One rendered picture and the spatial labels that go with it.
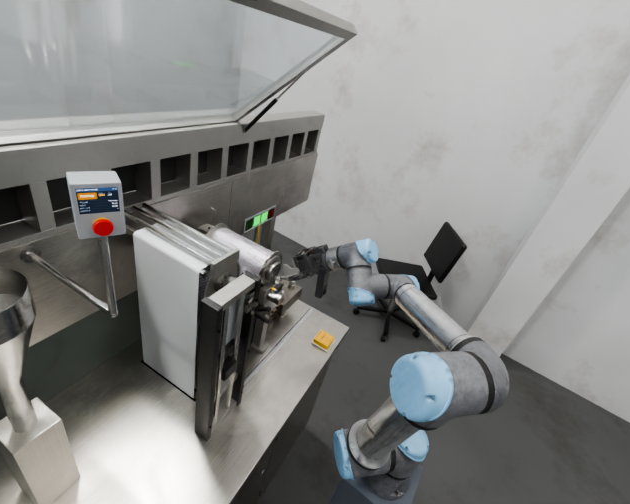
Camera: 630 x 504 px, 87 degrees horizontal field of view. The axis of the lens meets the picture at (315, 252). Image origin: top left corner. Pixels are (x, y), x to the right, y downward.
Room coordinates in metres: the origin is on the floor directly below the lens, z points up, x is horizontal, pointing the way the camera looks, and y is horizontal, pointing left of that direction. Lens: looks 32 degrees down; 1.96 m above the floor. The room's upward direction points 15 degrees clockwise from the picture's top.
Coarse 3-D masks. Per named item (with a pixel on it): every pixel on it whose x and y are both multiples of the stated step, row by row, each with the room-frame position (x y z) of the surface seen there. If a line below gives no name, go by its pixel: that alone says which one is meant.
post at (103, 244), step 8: (104, 240) 0.46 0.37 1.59; (104, 248) 0.46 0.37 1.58; (104, 256) 0.46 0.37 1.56; (104, 264) 0.46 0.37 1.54; (104, 272) 0.46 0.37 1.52; (104, 280) 0.46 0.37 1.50; (112, 280) 0.46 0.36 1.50; (112, 288) 0.46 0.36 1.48; (112, 296) 0.46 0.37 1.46; (112, 304) 0.46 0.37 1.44; (112, 312) 0.46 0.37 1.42
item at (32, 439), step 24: (24, 336) 0.33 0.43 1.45; (0, 360) 0.30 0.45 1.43; (24, 360) 0.34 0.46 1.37; (0, 384) 0.31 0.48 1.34; (24, 408) 0.33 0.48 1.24; (48, 408) 0.37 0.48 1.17; (0, 432) 0.30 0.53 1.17; (24, 432) 0.31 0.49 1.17; (48, 432) 0.33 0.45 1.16; (24, 456) 0.28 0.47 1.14; (48, 456) 0.32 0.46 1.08; (72, 456) 0.35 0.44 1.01; (24, 480) 0.28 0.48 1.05; (48, 480) 0.30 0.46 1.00; (72, 480) 0.34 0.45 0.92
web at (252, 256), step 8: (216, 232) 1.03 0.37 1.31; (224, 232) 1.03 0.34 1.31; (232, 232) 1.05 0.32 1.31; (216, 240) 1.00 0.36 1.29; (224, 240) 1.00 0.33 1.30; (232, 240) 1.00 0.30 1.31; (240, 240) 1.01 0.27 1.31; (248, 240) 1.02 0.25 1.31; (232, 248) 0.97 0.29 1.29; (240, 248) 0.97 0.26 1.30; (248, 248) 0.97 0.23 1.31; (256, 248) 0.98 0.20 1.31; (264, 248) 1.00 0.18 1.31; (240, 256) 0.95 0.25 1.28; (248, 256) 0.95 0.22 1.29; (256, 256) 0.95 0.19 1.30; (264, 256) 0.95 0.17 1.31; (240, 264) 0.94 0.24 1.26; (248, 264) 0.93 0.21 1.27; (256, 264) 0.93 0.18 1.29; (208, 272) 0.69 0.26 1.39; (240, 272) 0.80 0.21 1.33; (256, 272) 0.91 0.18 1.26; (200, 280) 0.68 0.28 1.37; (208, 280) 0.67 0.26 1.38; (200, 288) 0.67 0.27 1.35; (200, 296) 0.67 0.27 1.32
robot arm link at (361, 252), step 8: (360, 240) 0.87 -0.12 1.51; (368, 240) 0.86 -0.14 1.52; (344, 248) 0.86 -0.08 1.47; (352, 248) 0.85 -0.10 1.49; (360, 248) 0.84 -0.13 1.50; (368, 248) 0.83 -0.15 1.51; (376, 248) 0.87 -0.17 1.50; (336, 256) 0.86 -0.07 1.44; (344, 256) 0.85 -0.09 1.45; (352, 256) 0.83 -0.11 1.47; (360, 256) 0.83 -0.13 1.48; (368, 256) 0.82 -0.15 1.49; (376, 256) 0.85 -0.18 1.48; (344, 264) 0.84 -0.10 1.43; (352, 264) 0.82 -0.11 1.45; (360, 264) 0.81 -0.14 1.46; (368, 264) 0.82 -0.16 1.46
